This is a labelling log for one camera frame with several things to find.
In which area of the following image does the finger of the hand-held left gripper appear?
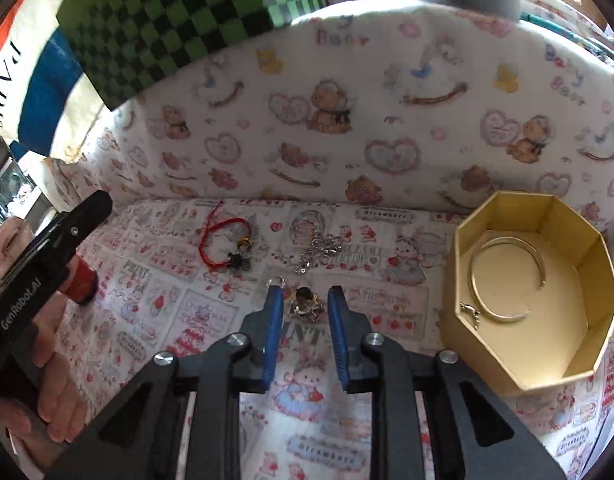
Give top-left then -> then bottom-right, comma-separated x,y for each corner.
17,190 -> 114,291

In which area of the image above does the gold bangle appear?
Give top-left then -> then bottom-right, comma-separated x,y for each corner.
468,235 -> 548,323

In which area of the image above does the striped red white blue cloth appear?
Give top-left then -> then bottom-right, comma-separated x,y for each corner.
0,0 -> 132,163

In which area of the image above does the green checkered board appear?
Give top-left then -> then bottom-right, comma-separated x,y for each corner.
56,0 -> 330,111

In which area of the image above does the teddy bear printed cloth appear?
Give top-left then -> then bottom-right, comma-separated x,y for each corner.
47,0 -> 614,241

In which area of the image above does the bottle with red cap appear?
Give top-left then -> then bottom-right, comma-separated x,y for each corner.
57,255 -> 100,306

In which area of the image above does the gold octagonal box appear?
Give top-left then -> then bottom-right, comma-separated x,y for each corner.
439,190 -> 614,393

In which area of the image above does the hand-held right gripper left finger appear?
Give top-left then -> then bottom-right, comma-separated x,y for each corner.
47,284 -> 288,480

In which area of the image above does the strawberry printed cloth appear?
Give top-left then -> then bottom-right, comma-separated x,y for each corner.
17,197 -> 614,480

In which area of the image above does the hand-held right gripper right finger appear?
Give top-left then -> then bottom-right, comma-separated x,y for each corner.
327,284 -> 568,480

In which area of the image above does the person's left hand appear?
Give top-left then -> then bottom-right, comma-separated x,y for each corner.
17,310 -> 90,461

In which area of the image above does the pink bag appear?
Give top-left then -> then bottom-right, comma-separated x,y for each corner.
0,220 -> 45,281

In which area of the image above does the silver chain bracelet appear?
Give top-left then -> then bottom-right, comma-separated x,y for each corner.
294,232 -> 344,276

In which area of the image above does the red string bracelet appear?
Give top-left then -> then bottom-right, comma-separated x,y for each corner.
197,200 -> 255,272

